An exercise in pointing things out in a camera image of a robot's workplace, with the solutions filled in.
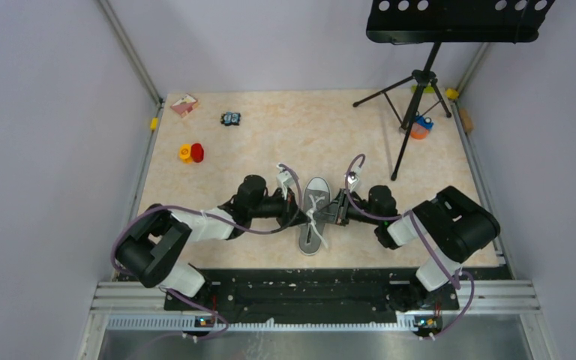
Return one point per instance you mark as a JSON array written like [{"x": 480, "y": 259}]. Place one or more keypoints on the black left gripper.
[{"x": 289, "y": 206}]

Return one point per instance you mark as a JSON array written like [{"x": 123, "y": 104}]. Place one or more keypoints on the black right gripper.
[{"x": 336, "y": 211}]

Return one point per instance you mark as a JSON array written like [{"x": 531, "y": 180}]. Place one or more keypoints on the grey canvas sneaker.
[{"x": 317, "y": 195}]

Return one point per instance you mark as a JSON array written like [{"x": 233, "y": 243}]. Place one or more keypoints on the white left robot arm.
[{"x": 151, "y": 245}]

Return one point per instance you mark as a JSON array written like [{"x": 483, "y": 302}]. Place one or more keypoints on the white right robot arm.
[{"x": 451, "y": 226}]

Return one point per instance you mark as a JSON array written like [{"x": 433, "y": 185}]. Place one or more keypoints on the red round toy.
[{"x": 197, "y": 152}]

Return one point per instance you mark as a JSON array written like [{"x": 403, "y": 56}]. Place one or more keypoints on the yellow round toy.
[{"x": 185, "y": 155}]

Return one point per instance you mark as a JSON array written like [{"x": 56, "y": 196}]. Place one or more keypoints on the orange blue toy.
[{"x": 421, "y": 127}]

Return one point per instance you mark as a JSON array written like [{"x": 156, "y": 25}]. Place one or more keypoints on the small black blue toy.
[{"x": 230, "y": 118}]

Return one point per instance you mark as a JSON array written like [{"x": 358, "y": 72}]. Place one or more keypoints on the pink and white box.
[{"x": 184, "y": 105}]

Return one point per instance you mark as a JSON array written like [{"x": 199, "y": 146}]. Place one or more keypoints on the yellow corner clip right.
[{"x": 452, "y": 94}]

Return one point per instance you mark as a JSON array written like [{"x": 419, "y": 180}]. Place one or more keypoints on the black music stand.
[{"x": 437, "y": 22}]

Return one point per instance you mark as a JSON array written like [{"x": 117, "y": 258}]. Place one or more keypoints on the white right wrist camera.
[{"x": 352, "y": 179}]

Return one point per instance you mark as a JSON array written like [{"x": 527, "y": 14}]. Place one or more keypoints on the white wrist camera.
[
  {"x": 352, "y": 179},
  {"x": 285, "y": 178}
]

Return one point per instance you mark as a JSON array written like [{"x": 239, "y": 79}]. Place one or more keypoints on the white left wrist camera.
[{"x": 285, "y": 178}]

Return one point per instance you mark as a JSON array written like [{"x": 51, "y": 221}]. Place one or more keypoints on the white slotted cable duct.
[{"x": 189, "y": 323}]

